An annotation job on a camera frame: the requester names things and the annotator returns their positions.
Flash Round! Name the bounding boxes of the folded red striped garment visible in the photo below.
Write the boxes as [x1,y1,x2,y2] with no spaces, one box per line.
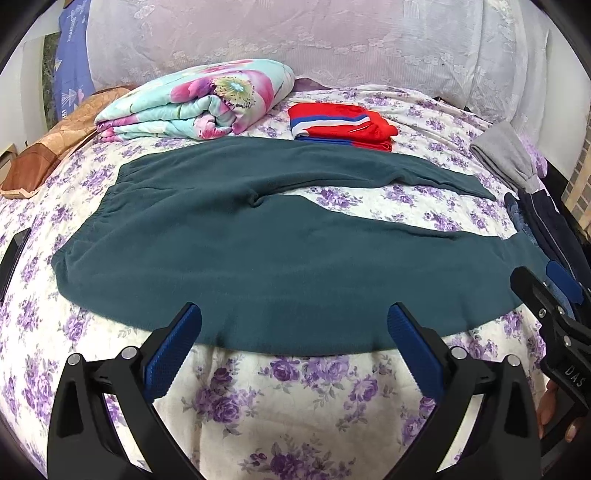
[287,103,399,152]

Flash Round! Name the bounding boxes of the black smartphone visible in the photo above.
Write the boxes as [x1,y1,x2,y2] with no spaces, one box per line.
[0,228,31,303]

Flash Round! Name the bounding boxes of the dark navy garment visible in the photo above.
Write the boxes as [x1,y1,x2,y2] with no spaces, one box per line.
[504,190,590,288]

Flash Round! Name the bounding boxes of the dark teal pants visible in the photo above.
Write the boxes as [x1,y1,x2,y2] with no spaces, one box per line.
[51,137,548,356]

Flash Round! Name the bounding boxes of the grey folded garment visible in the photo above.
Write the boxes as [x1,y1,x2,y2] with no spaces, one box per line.
[469,121,548,194]

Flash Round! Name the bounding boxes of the brown orange pillow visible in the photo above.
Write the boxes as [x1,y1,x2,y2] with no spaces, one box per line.
[1,85,134,199]

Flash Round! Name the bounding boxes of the person's right hand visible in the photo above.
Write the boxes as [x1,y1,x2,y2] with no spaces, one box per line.
[536,380,584,443]

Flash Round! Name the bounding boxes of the blue patterned fabric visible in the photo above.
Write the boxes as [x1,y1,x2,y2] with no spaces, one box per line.
[53,0,95,120]

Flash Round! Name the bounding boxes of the folded floral turquoise quilt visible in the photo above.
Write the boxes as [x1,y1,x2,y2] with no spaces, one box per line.
[95,59,296,143]

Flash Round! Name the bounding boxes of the floral purple bed sheet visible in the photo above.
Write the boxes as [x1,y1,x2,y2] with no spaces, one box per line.
[1,86,515,479]

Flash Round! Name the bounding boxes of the white lace curtain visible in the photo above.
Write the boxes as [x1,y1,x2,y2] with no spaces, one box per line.
[86,0,549,140]

